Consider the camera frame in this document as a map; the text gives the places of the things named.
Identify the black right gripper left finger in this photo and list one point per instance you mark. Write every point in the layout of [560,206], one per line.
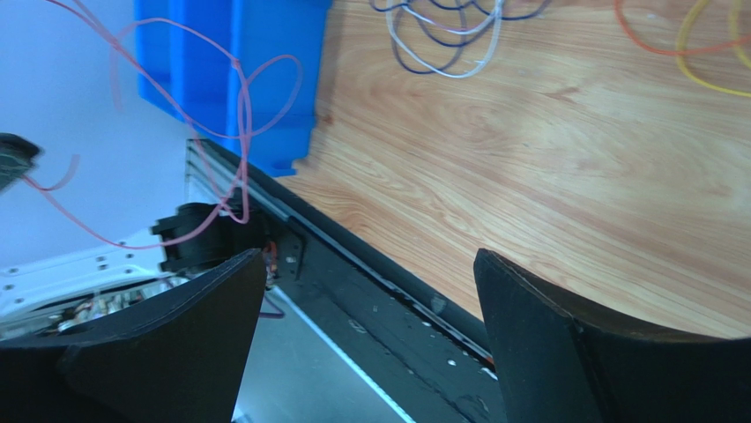
[177,357]

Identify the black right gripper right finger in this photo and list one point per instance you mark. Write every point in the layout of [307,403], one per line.
[560,357]

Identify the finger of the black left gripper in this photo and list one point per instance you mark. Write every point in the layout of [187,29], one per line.
[17,158]

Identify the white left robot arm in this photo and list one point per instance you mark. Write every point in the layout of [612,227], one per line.
[52,296]

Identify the blue plastic bin left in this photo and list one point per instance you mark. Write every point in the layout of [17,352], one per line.
[193,72]

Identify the blue plastic bin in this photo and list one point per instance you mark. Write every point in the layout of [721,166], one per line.
[279,45]
[193,72]

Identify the blue plastic bin right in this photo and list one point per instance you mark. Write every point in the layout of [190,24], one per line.
[279,45]

